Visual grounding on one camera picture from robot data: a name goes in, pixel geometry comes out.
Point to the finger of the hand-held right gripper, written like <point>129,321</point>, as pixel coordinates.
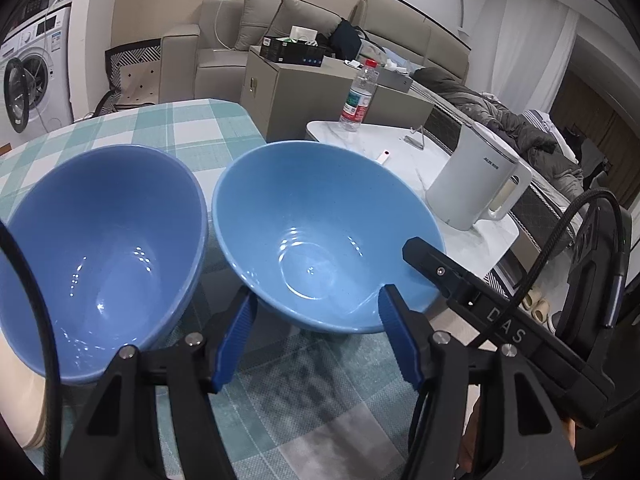
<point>440,270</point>

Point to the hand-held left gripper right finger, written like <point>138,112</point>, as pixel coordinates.
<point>400,340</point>

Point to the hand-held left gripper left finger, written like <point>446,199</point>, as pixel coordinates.
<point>235,340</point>

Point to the light blue bowl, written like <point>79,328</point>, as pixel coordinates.
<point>320,245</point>

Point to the dark blue bowl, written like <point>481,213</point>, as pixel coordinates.
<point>100,260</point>

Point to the large cream plate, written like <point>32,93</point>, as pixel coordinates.
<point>17,395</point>

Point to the beige slippers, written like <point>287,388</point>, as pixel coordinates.
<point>537,305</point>

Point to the white electric kettle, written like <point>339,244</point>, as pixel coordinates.
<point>475,180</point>

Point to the small white stick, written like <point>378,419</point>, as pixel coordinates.
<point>382,156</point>

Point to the metal phone stand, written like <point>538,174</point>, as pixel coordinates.
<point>417,139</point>

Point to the white marble coffee table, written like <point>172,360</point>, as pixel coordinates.
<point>350,145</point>

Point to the plastic water bottle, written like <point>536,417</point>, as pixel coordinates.
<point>359,95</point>

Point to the grey tissue box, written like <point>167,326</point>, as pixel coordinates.
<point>395,77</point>

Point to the beige side cabinet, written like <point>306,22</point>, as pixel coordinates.
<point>300,100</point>

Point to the teal checked tablecloth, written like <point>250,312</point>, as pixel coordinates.
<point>150,125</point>

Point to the white curtain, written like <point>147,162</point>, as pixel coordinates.
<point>530,45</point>

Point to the black clothing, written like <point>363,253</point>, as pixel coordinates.
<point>345,40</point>

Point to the black box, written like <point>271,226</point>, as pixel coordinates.
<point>292,54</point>

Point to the chair with patterned cushion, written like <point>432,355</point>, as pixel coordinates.
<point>135,80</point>

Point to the grey sofa cushion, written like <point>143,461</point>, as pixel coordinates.
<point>260,20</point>
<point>305,12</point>

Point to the grey sofa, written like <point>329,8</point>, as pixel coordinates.
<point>220,45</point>

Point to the white washing machine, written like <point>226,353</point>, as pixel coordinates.
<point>45,70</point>

